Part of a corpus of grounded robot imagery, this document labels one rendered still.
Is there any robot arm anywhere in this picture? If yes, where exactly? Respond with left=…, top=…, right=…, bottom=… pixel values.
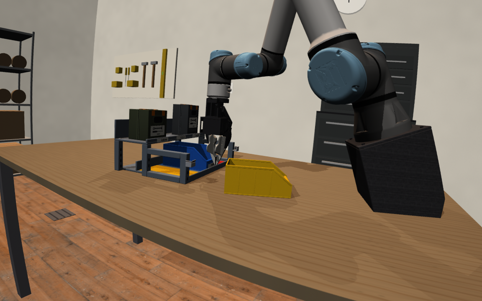
left=207, top=0, right=412, bottom=142

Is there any blue bin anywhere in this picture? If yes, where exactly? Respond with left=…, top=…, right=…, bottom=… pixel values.
left=163, top=141, right=215, bottom=171

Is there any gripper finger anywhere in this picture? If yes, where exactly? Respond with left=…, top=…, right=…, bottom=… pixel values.
left=205, top=134, right=217, bottom=164
left=215, top=128, right=232, bottom=165

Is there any yellow bin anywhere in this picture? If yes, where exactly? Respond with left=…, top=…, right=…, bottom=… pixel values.
left=224, top=158, right=292, bottom=199

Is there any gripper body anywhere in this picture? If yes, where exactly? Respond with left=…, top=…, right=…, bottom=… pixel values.
left=200, top=97, right=230, bottom=135

